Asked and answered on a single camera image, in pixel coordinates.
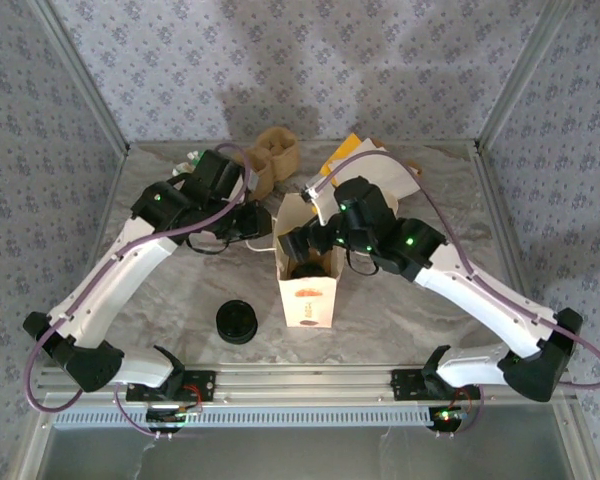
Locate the black cup lid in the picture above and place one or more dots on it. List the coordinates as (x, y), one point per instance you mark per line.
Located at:
(309, 271)

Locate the printed paper takeout bag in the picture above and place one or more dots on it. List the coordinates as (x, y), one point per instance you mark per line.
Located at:
(305, 305)

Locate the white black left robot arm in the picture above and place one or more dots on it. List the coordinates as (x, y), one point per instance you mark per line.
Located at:
(115, 280)

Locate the stack of white napkins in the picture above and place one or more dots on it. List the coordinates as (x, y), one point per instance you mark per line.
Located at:
(380, 172)

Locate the pink cup of stirrer sticks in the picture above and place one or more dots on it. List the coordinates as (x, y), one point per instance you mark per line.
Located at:
(192, 159)

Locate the stack of brown pulp carriers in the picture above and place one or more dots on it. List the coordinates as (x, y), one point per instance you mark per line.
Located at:
(280, 150)

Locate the stack of black cup lids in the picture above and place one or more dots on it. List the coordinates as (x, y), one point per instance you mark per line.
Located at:
(235, 322)

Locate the small circuit board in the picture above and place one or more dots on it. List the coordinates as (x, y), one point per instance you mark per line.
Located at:
(165, 416)
(445, 416)

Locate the grey metal sheet panel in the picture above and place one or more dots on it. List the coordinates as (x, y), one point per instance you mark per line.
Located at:
(300, 455)

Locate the aluminium frame post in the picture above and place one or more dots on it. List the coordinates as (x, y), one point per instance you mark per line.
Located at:
(112, 125)
(542, 35)

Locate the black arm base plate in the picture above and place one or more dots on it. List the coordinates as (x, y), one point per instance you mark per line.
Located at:
(405, 385)
(205, 382)

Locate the aluminium mounting rail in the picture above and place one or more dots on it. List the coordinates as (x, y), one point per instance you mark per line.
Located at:
(305, 385)

